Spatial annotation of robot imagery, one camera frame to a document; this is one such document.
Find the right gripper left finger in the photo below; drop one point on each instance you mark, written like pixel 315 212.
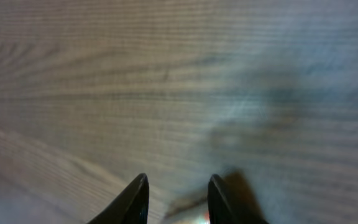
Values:
pixel 131 206

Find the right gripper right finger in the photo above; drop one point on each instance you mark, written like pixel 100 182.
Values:
pixel 225 208

